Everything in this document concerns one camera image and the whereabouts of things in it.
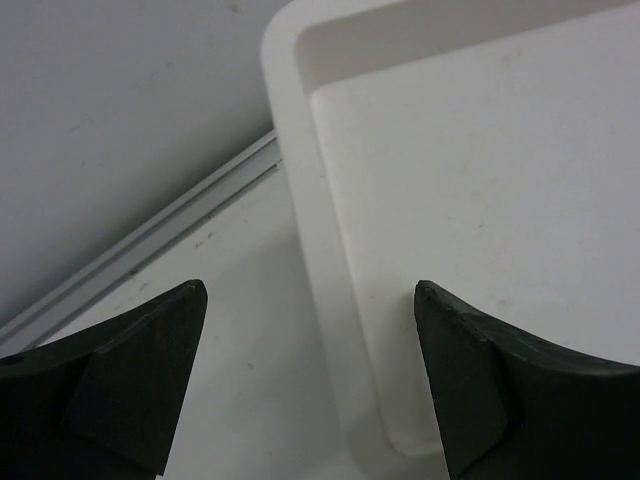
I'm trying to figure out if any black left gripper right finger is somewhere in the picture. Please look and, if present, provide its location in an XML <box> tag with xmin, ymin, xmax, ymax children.
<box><xmin>414</xmin><ymin>281</ymin><xmax>639</xmax><ymax>479</ymax></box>

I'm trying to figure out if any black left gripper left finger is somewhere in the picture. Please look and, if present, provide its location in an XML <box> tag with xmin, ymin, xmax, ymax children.
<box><xmin>1</xmin><ymin>280</ymin><xmax>208</xmax><ymax>479</ymax></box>

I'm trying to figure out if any white drawer container box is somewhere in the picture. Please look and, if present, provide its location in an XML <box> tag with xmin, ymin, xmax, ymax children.
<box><xmin>261</xmin><ymin>1</ymin><xmax>639</xmax><ymax>457</ymax></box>

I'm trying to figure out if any aluminium table frame rail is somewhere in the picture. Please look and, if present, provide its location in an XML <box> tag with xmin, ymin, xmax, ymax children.
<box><xmin>1</xmin><ymin>131</ymin><xmax>281</xmax><ymax>357</ymax></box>

